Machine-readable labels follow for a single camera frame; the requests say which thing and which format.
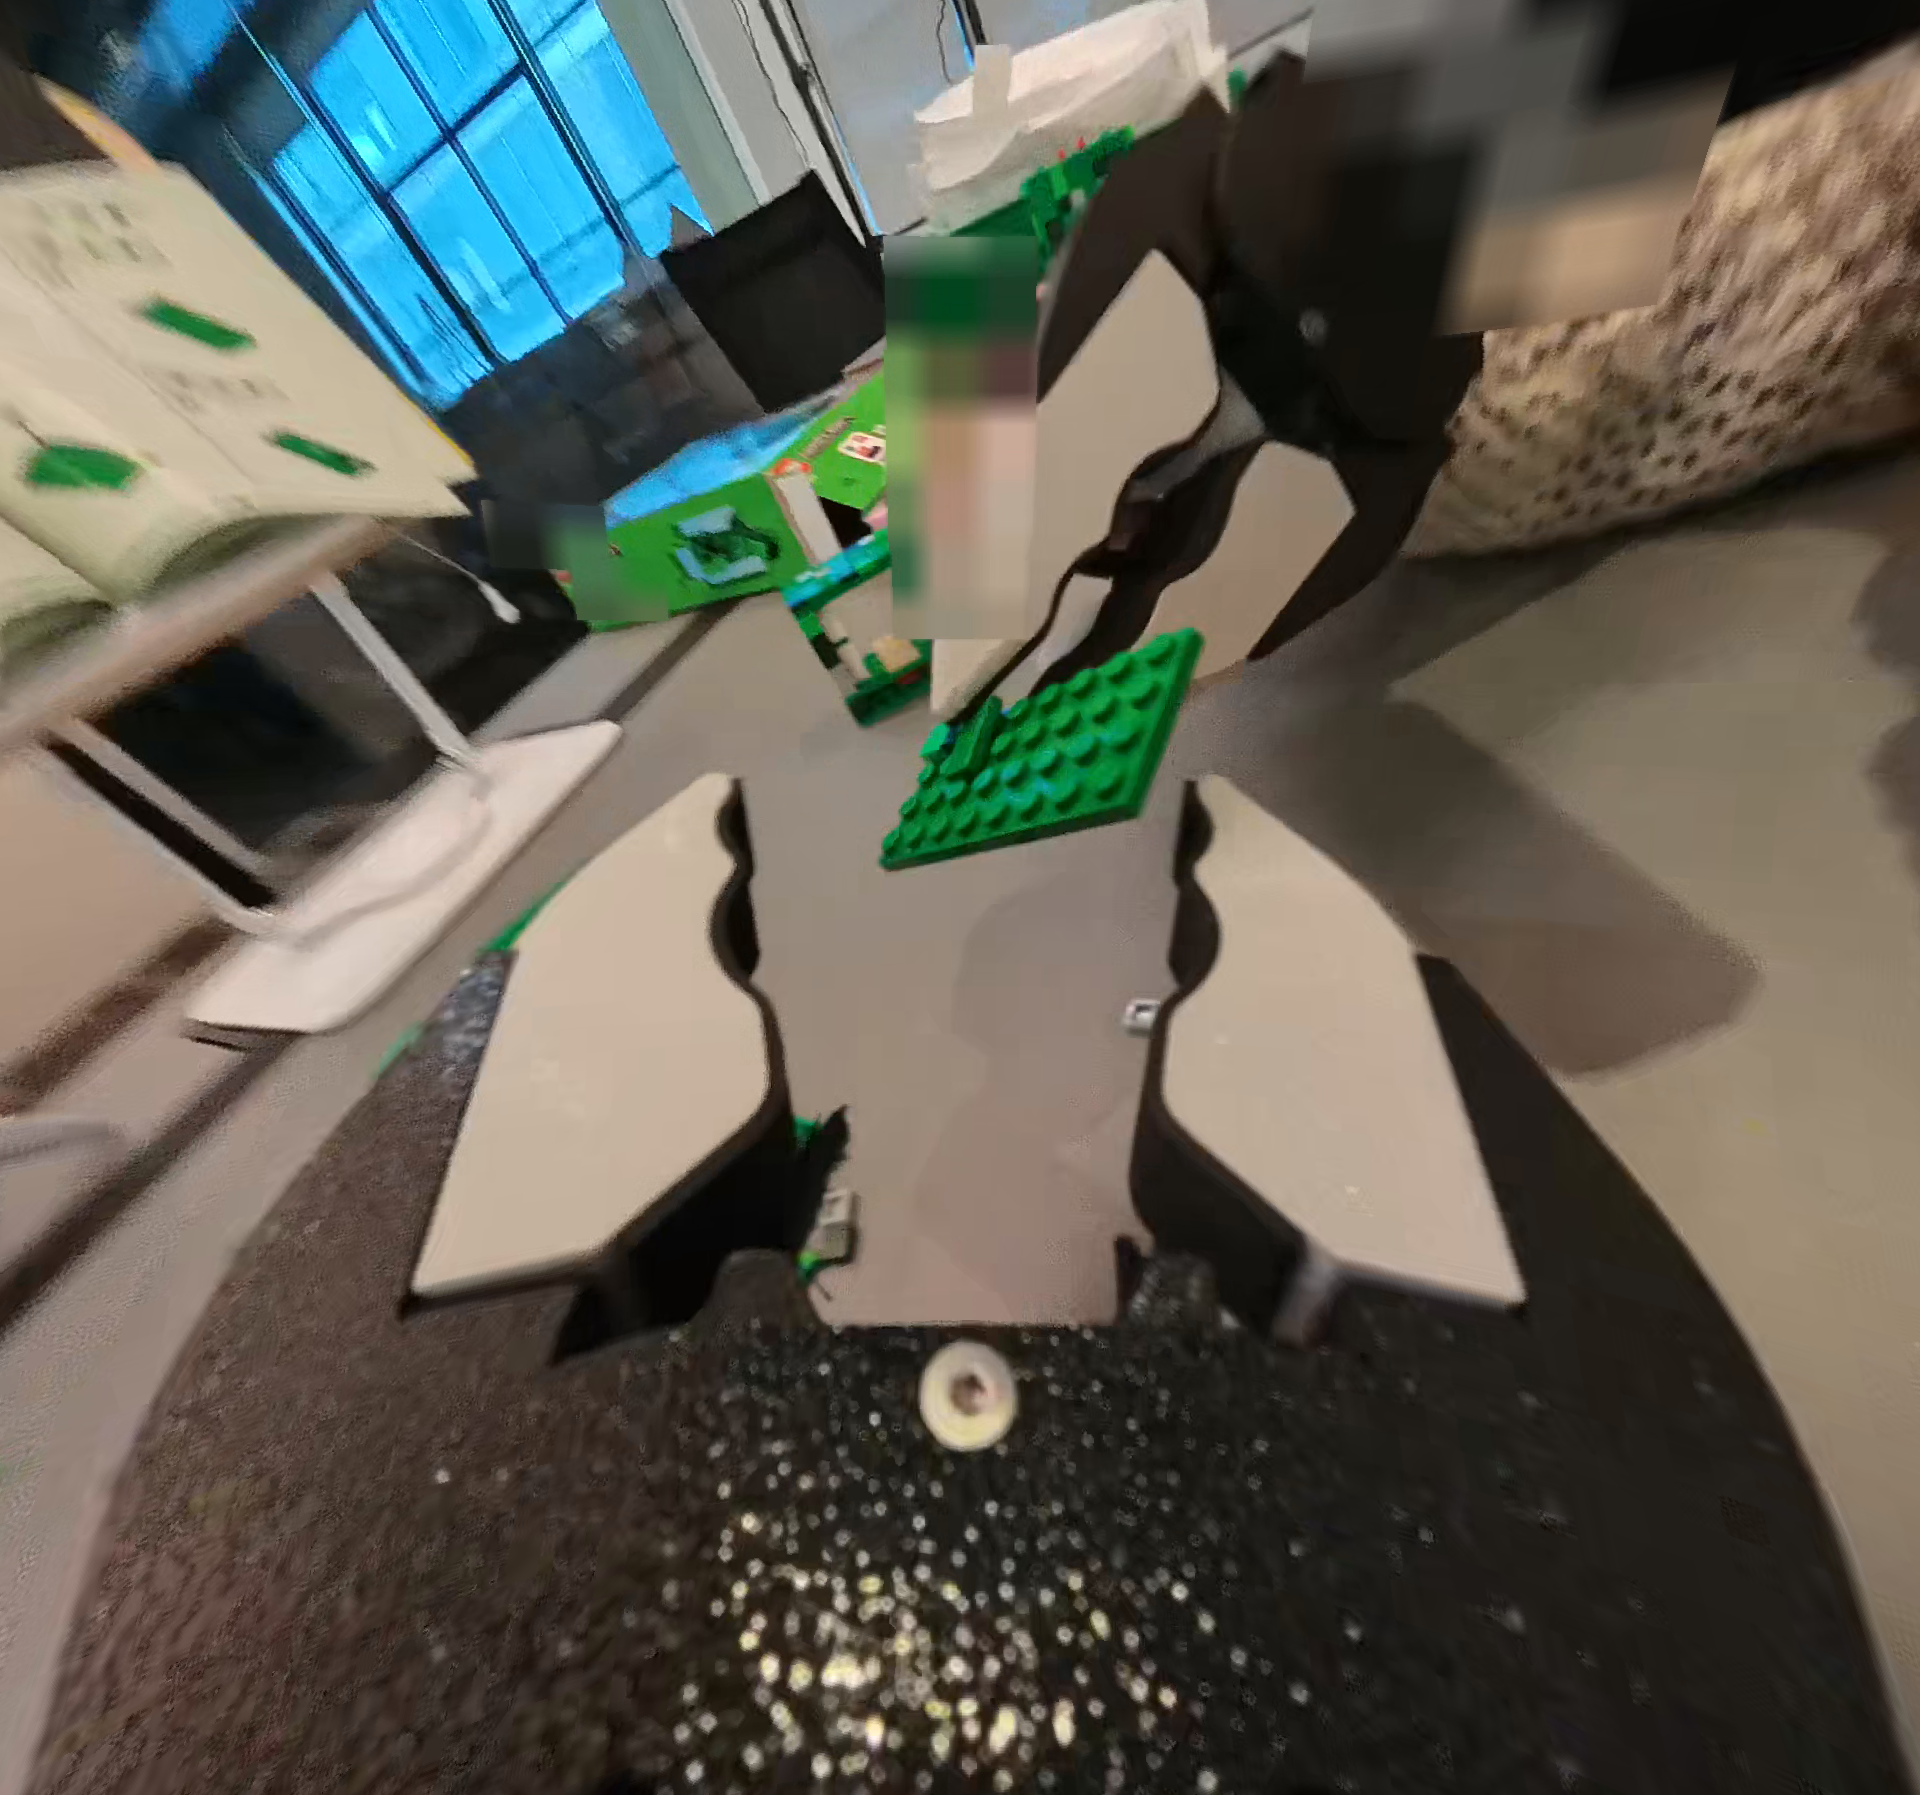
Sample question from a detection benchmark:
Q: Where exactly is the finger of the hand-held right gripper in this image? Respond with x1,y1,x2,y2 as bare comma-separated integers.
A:
929,248,1228,714
1045,434,1362,680

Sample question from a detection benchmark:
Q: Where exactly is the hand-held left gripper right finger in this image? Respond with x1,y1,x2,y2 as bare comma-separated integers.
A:
1128,776,1529,1347

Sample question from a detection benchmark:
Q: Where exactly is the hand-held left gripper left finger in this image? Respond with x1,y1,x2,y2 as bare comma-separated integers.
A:
407,776,798,1341

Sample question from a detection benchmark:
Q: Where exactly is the green lego block model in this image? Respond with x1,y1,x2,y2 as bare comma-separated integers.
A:
775,458,939,728

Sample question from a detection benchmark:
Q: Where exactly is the person's right forearm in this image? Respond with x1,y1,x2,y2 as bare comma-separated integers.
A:
1397,38,1920,562

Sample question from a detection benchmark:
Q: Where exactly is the green lego box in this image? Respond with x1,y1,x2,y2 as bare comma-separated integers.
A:
552,374,902,622

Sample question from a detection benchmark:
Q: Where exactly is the lego instruction booklet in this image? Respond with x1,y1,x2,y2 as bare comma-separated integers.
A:
0,158,478,646

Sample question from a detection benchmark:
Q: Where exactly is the white book stand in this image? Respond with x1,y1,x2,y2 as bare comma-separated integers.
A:
0,512,626,1042

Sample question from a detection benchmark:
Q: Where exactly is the crumpled white paper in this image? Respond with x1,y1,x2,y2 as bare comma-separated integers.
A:
912,0,1235,232

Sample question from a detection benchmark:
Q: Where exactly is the black box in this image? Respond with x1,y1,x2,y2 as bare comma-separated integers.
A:
656,172,890,412

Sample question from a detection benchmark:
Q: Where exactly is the large window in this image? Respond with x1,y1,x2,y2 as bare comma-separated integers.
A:
132,0,710,406

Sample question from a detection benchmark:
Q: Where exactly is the white charging cable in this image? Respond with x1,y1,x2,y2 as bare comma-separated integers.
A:
402,532,527,628

